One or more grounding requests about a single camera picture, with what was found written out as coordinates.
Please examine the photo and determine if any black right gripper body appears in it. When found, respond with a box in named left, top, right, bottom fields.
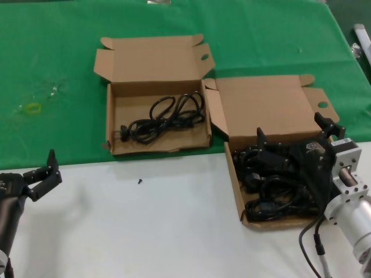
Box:
left=289, top=132, right=337, bottom=214

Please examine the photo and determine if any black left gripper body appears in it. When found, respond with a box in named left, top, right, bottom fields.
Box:
left=0, top=172, right=30, bottom=253

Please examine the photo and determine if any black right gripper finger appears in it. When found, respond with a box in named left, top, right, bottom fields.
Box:
left=314, top=112, right=347, bottom=143
left=256, top=126, right=291, bottom=172

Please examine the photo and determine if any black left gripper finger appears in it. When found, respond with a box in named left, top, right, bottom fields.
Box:
left=22, top=148, right=59, bottom=185
left=28, top=170, right=63, bottom=202

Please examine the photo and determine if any black power cable with plug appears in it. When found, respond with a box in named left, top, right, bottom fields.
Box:
left=113, top=92, right=205, bottom=145

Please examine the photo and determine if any cardboard box with round hole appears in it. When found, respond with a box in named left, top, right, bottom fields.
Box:
left=93, top=34, right=216, bottom=156
left=202, top=74, right=340, bottom=232

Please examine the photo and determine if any yellow rubber band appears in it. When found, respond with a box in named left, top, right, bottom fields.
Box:
left=24, top=103, right=43, bottom=115

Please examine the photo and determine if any grey metal bar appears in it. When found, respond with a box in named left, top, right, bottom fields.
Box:
left=352, top=23, right=371, bottom=63

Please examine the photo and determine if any green table cloth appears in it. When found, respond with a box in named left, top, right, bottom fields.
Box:
left=0, top=0, right=371, bottom=171

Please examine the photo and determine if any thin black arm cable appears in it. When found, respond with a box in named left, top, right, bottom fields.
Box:
left=299, top=213, right=327, bottom=278

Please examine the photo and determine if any arm cable with grey connector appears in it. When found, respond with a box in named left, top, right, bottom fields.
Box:
left=314, top=231, right=334, bottom=278

